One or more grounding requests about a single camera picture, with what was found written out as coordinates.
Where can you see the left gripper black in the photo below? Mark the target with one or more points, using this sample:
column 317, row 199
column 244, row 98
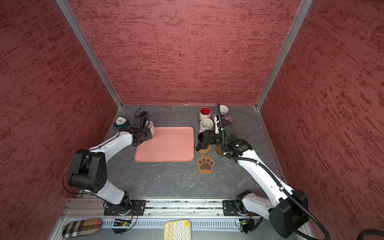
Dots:
column 149, row 135

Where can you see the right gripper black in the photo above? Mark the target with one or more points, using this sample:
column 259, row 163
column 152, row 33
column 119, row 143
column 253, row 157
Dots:
column 212, row 134

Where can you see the black mug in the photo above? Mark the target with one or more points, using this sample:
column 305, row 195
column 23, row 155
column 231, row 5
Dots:
column 203, row 143

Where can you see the woven rattan coaster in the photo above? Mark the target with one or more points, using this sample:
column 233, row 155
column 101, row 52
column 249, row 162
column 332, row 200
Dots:
column 207, row 150

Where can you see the large round wooden coaster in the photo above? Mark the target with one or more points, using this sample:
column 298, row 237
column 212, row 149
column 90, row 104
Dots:
column 218, row 150

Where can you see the white mug red inside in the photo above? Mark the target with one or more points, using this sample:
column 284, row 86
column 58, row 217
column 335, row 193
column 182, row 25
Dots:
column 205, row 113

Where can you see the brown paw print coaster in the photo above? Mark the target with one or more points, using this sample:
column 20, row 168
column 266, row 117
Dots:
column 206, row 164

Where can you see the lavender mug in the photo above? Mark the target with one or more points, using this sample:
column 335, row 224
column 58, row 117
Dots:
column 223, row 109

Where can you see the pink serving tray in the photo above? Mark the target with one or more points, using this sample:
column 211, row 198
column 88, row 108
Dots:
column 169, row 144

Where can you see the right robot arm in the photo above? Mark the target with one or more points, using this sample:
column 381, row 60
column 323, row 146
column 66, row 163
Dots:
column 286, row 209

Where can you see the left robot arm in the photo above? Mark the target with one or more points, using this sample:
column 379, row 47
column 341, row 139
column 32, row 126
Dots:
column 89, row 167

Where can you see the green tape measure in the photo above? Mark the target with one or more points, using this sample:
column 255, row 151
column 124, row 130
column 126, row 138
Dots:
column 121, row 123

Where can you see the yellow keypad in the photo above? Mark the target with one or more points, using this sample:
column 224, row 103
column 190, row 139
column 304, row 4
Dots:
column 178, row 230

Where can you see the plaid glasses case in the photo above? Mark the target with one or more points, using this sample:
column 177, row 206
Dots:
column 81, row 228

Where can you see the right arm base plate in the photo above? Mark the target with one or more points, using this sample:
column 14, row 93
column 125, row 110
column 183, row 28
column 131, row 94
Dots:
column 234, row 208

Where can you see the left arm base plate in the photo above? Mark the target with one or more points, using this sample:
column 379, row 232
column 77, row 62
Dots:
column 137, row 208

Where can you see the aluminium rail frame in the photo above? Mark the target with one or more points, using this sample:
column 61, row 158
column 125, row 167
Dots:
column 204, row 214

